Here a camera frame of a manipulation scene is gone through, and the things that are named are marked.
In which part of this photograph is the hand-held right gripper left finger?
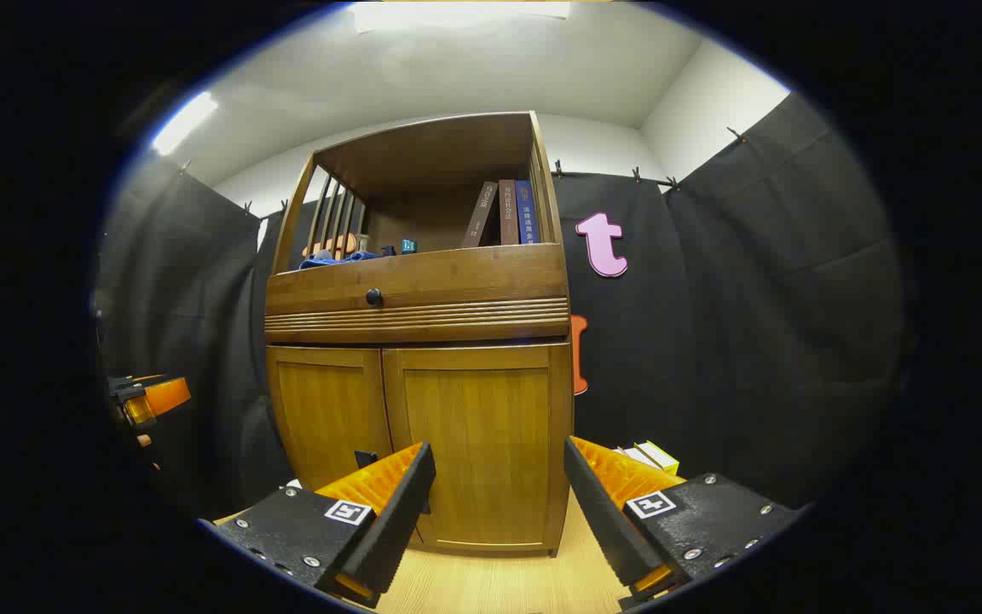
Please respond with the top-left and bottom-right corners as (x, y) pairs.
(201, 441), (437, 608)

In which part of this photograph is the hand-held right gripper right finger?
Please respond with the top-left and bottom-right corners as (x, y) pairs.
(563, 436), (807, 611)

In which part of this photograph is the wooden cabinet door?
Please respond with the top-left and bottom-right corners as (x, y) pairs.
(382, 343), (573, 555)
(268, 345), (394, 493)

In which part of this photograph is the wooden double-door shoe cabinet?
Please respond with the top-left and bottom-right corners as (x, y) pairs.
(264, 111), (575, 559)

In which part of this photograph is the beige book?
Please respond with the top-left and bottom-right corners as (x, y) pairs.
(615, 445), (662, 471)

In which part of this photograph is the yellow book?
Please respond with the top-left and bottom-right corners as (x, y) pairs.
(634, 440), (680, 477)

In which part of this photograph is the black backdrop cloth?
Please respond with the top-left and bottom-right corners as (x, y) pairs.
(95, 92), (914, 521)

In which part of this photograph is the blue cloth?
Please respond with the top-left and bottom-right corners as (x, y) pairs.
(299, 251), (381, 270)

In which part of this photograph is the wooden drawer with black knob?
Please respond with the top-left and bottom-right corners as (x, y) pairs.
(266, 244), (569, 318)

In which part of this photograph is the ceiling light panel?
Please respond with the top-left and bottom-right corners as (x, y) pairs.
(150, 90), (221, 157)

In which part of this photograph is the leaning brown book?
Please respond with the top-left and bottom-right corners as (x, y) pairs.
(461, 182), (500, 249)

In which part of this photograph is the blue book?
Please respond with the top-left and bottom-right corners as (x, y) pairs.
(515, 180), (536, 245)

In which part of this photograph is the dark red-brown book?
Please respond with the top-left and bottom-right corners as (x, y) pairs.
(498, 179), (521, 246)

